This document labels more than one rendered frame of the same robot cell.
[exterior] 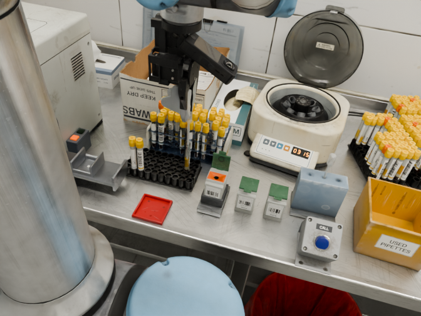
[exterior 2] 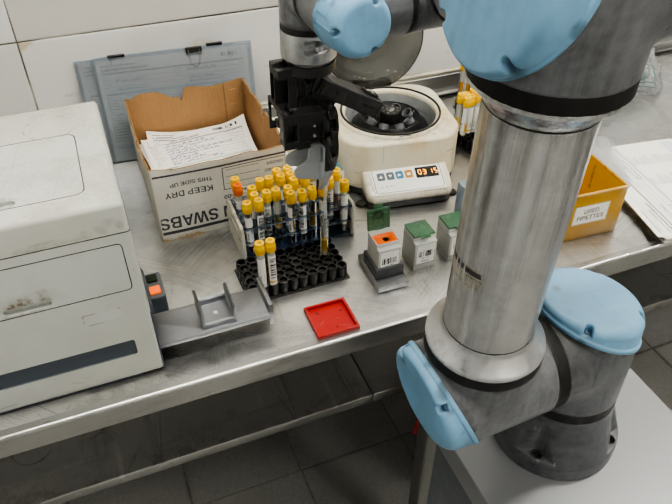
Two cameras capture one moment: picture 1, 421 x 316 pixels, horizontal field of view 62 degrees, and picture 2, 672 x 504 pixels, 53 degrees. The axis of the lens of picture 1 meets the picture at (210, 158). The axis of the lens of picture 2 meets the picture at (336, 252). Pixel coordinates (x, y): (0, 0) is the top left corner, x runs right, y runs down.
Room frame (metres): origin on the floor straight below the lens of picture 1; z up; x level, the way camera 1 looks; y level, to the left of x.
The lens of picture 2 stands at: (-0.12, 0.51, 1.63)
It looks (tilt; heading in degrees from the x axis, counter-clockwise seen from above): 40 degrees down; 327
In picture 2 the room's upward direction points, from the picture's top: straight up
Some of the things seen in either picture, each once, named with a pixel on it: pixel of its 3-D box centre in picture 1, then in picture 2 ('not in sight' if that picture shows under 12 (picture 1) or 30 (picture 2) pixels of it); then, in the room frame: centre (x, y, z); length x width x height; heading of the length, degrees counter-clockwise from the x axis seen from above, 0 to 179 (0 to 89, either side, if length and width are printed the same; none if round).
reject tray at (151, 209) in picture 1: (152, 209); (331, 318); (0.51, 0.11, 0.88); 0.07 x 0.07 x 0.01; 79
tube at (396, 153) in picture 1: (388, 167); not in sight; (0.67, -0.43, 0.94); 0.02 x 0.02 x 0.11
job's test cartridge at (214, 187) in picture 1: (215, 186); (383, 252); (0.55, -0.02, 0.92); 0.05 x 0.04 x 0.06; 168
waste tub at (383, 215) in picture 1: (393, 222); (568, 195); (0.50, -0.39, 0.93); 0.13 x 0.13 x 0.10; 76
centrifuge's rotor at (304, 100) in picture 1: (300, 111); (389, 123); (0.83, -0.23, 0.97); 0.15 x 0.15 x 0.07
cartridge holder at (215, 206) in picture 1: (214, 195); (383, 265); (0.55, -0.02, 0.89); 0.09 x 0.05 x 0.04; 168
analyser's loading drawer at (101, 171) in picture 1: (79, 162); (200, 314); (0.58, 0.29, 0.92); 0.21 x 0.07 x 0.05; 79
